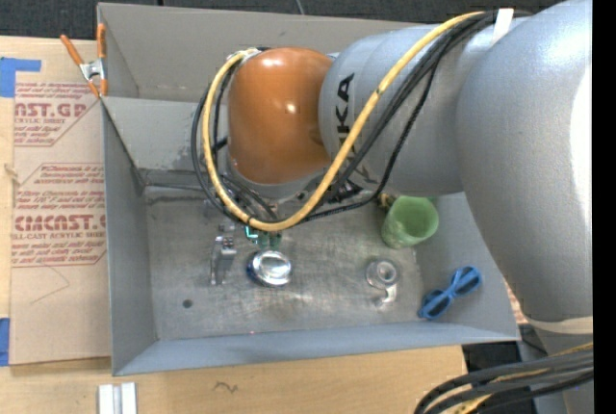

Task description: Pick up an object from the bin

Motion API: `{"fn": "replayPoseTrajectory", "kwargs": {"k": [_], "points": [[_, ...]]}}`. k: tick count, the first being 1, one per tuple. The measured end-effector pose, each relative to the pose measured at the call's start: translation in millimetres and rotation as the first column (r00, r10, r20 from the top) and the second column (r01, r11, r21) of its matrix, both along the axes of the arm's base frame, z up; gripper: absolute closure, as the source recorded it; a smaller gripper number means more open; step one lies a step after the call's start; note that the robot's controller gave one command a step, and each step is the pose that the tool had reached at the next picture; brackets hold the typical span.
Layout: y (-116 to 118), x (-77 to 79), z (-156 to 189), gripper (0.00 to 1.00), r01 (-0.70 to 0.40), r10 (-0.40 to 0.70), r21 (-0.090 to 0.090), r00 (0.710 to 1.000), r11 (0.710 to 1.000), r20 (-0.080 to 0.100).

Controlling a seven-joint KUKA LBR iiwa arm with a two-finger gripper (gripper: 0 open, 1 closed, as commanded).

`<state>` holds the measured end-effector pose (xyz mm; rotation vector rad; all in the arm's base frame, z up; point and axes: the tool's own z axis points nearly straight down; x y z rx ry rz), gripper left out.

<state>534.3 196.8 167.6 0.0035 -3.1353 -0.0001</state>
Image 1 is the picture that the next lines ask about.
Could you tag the blue sunglasses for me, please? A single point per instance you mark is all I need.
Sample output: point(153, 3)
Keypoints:
point(450, 292)

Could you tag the brown cardboard board, red print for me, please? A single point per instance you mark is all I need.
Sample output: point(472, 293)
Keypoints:
point(58, 287)

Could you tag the green cup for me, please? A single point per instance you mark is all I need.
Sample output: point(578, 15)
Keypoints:
point(409, 222)

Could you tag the clear glass thing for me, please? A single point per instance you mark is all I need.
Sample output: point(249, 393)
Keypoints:
point(382, 275)

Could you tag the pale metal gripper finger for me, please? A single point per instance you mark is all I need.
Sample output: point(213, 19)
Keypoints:
point(213, 264)
point(226, 260)

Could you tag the grey metal bin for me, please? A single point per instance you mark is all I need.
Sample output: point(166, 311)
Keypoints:
point(308, 301)

